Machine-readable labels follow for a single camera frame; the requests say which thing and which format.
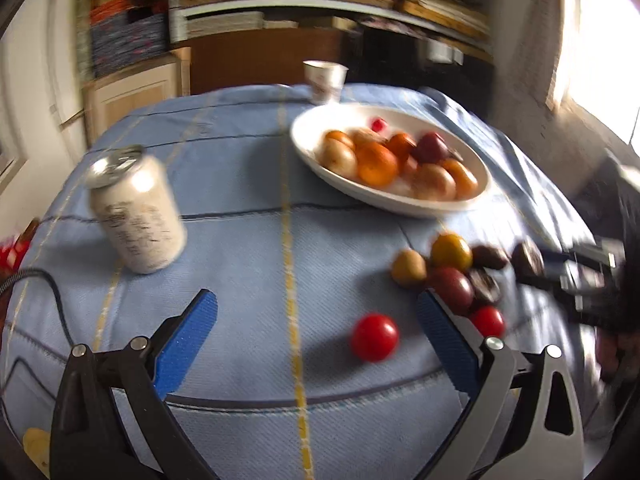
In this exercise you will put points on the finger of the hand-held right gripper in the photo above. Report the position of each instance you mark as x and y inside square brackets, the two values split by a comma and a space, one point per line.
[565, 287]
[580, 258]

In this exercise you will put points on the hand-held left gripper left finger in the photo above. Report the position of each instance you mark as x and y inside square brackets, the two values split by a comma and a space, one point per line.
[187, 340]

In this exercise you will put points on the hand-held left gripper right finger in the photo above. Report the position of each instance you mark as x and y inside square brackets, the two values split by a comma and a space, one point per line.
[447, 345]

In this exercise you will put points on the large tan round fruit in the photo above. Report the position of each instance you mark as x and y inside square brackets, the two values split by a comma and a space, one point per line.
[434, 181]

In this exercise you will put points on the dark red plum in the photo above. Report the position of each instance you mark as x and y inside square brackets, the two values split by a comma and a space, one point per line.
[431, 147]

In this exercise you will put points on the large orange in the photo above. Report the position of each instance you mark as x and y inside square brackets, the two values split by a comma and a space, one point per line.
[377, 164]

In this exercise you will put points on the white oval plate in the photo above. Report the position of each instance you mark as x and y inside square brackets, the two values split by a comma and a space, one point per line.
[320, 130]

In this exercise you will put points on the black cushion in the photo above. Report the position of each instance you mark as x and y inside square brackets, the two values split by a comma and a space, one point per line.
[592, 205]

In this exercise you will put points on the purple passion fruit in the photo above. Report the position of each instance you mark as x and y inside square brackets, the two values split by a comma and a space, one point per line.
[455, 287]

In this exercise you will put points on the small tan round fruit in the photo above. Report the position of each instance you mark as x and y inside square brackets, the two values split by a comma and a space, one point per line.
[409, 267]

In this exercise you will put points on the yellow-orange round fruit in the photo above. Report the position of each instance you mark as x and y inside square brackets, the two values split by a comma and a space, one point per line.
[451, 251]

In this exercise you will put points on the blue striped tablecloth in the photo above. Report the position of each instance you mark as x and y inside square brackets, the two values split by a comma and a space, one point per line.
[250, 240]

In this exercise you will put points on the white drink can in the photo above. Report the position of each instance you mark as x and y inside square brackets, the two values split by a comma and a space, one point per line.
[137, 215]

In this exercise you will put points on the beige plastic object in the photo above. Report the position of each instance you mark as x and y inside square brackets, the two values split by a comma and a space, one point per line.
[37, 447]

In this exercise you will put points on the red object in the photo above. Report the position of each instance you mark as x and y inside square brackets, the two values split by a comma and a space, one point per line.
[10, 255]

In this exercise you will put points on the window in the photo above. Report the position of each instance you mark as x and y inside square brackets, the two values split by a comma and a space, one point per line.
[605, 35]

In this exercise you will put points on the patterned curtain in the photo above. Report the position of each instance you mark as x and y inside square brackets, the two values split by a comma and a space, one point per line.
[550, 35]

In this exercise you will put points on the light wooden framed panel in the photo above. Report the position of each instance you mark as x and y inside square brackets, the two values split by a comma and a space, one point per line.
[135, 95]

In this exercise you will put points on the brown wooden board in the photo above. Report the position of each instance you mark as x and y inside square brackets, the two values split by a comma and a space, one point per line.
[260, 60]

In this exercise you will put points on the white paper cup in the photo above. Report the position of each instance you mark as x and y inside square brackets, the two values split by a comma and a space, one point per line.
[325, 80]

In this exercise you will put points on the stack of patterned boxes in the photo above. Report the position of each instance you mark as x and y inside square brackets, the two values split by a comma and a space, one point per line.
[127, 40]

